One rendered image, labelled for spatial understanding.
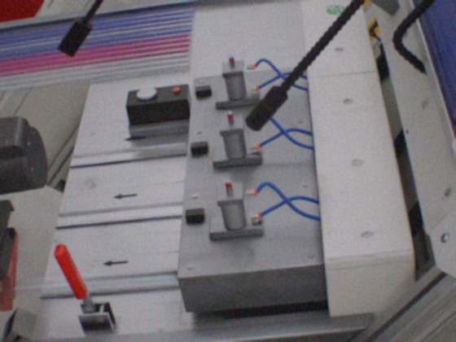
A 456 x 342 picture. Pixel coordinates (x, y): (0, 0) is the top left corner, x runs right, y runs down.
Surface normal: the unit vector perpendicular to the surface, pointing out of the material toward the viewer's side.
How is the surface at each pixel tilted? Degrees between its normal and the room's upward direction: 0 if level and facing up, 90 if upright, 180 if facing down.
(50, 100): 90
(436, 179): 90
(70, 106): 90
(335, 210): 42
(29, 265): 0
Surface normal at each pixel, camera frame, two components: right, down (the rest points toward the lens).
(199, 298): -0.01, 0.61
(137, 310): -0.14, -0.79
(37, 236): 0.57, -0.65
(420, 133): -0.82, -0.46
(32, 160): 0.98, -0.16
